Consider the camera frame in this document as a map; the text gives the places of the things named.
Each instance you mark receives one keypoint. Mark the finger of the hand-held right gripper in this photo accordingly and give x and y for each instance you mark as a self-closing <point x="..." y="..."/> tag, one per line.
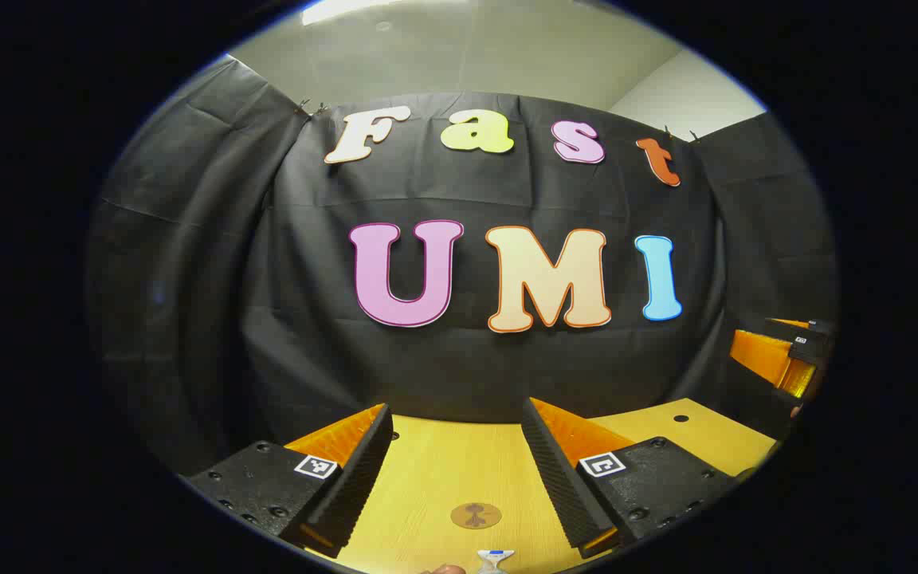
<point x="814" y="339"/>
<point x="762" y="355"/>

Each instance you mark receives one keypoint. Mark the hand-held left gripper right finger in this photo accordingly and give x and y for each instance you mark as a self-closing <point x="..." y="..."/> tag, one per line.
<point x="555" y="470"/>

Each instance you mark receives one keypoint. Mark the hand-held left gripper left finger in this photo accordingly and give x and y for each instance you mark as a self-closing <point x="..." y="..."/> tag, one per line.
<point x="363" y="462"/>

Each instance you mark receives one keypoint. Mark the round cork coaster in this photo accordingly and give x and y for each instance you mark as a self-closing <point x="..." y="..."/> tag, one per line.
<point x="475" y="516"/>

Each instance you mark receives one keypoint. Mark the white toothpaste tube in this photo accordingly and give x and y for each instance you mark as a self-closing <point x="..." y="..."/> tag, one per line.
<point x="495" y="562"/>

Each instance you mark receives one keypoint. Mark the wooden desktop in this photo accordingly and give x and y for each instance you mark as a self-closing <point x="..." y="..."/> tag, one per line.
<point x="443" y="470"/>

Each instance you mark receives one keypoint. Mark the black backdrop cloth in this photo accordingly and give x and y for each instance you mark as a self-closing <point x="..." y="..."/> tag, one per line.
<point x="427" y="359"/>

